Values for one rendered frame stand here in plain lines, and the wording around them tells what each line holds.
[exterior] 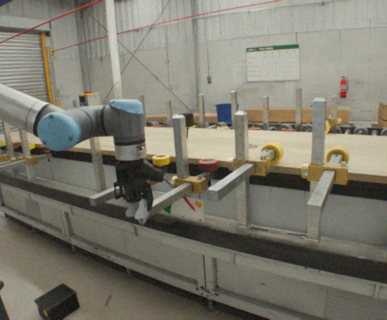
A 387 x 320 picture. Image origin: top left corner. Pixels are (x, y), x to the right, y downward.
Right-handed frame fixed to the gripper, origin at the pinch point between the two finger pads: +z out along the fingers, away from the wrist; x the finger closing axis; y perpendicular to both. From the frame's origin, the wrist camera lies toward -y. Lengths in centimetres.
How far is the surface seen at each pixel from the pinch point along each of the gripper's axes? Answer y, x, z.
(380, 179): -46, 65, -7
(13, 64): -353, -819, -156
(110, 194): -7.9, -23.7, -1.8
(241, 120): -26.7, 21.7, -27.5
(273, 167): -46, 27, -8
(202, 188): -27.6, 4.8, -2.1
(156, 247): -53, -45, 51
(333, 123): -135, 38, -14
